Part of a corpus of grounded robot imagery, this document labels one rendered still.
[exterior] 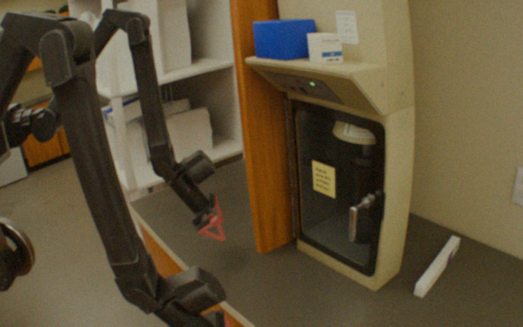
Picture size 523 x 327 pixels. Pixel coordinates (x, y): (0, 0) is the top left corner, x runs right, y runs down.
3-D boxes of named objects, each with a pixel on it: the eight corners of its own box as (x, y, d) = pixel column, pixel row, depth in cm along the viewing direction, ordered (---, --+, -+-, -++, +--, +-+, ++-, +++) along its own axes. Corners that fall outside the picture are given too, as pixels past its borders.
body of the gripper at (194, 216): (213, 195, 114) (196, 176, 111) (214, 213, 104) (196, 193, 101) (195, 207, 114) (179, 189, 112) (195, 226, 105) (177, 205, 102)
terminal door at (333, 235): (297, 237, 115) (288, 97, 99) (374, 278, 92) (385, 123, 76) (295, 237, 115) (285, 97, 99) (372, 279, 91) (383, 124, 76)
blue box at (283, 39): (289, 52, 92) (285, 18, 89) (319, 56, 85) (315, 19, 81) (255, 58, 87) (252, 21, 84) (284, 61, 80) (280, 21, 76)
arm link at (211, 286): (128, 263, 61) (122, 294, 53) (176, 231, 59) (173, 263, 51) (175, 305, 65) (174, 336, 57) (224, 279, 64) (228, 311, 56)
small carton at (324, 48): (330, 59, 80) (328, 32, 77) (343, 62, 75) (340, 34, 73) (309, 60, 78) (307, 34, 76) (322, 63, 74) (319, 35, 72)
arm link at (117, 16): (121, -4, 88) (111, -5, 79) (156, 21, 93) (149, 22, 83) (40, 122, 98) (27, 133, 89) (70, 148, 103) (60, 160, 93)
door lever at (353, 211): (368, 234, 89) (360, 230, 91) (370, 198, 85) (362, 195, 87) (353, 244, 86) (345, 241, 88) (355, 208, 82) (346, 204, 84)
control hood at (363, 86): (286, 89, 99) (282, 51, 96) (390, 114, 75) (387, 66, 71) (247, 98, 93) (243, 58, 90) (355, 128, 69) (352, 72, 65)
